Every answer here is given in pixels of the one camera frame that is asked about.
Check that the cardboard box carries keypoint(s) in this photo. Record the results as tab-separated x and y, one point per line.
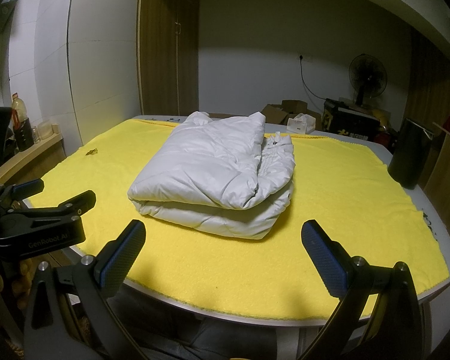
315	118
275	114
294	105

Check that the wooden side counter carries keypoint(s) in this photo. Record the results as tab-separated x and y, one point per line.
33	157

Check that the yellow blanket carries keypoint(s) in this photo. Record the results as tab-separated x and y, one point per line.
341	213

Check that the cooking oil bottle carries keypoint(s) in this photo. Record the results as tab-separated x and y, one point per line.
18	108

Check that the black cylindrical bin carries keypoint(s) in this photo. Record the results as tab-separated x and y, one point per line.
408	153

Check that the black standing fan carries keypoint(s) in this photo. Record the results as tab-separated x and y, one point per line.
367	75

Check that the white tissue pack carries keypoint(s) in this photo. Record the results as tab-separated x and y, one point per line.
300	123

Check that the white puffer jacket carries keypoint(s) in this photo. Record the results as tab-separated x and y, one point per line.
210	165

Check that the brown wooden door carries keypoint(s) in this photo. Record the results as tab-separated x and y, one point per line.
165	63

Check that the black box with yellow print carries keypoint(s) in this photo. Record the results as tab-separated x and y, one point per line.
348	123

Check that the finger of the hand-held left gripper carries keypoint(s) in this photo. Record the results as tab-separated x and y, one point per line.
78	202
30	185

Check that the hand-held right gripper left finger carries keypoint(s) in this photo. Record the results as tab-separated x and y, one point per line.
122	257

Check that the wooden cabinet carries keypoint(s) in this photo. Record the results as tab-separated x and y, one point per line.
431	82

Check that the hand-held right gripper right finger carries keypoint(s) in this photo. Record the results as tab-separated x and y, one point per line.
324	258

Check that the person's left hand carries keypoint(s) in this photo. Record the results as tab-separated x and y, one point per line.
22	285

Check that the clear jars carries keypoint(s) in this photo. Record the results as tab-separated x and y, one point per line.
48	130

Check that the yellow round object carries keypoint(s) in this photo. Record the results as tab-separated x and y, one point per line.
380	116

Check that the wooden panel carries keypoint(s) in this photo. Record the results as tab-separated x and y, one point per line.
446	180

